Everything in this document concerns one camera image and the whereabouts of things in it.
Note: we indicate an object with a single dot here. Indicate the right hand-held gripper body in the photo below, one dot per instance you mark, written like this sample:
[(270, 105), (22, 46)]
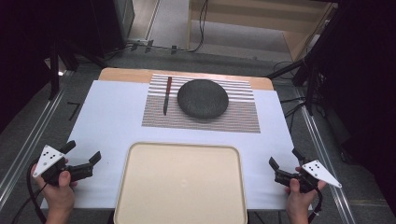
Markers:
[(319, 171)]

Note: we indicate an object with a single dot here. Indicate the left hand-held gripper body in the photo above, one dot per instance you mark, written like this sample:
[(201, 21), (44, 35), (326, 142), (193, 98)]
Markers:
[(48, 160)]

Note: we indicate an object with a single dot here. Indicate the person's right hand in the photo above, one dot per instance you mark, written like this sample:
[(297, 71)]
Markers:
[(297, 199)]

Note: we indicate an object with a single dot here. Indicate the person's left hand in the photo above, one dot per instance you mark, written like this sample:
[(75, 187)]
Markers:
[(59, 196)]

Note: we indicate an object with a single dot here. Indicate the white table sheet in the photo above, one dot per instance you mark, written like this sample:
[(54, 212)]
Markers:
[(112, 124)]

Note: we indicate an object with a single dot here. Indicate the striped woven placemat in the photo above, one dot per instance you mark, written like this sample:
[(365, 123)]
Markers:
[(236, 118)]

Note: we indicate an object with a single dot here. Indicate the black metal stand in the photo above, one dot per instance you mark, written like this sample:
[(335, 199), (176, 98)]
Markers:
[(54, 71), (311, 77)]

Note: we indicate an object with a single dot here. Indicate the wooden table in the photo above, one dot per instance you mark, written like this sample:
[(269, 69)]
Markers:
[(124, 74)]

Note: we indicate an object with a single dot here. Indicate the beige plastic tray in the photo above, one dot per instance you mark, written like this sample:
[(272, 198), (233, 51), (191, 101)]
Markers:
[(180, 183)]

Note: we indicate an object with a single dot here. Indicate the red and black knife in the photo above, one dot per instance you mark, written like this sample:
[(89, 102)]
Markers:
[(167, 96)]

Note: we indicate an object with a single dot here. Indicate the dark grey round plate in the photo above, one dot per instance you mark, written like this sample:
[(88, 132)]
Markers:
[(202, 99)]

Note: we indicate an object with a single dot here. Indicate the dark curtain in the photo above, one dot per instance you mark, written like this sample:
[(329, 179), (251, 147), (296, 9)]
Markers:
[(367, 77), (21, 46)]

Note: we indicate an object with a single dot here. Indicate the grey cabinet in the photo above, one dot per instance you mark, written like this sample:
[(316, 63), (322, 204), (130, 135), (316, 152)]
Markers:
[(124, 18)]

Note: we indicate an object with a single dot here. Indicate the light wooden shelf unit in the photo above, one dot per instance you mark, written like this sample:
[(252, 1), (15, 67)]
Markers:
[(249, 18)]

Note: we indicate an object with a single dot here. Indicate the metal floor rail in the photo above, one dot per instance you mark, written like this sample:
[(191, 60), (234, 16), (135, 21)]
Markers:
[(28, 149), (323, 155)]

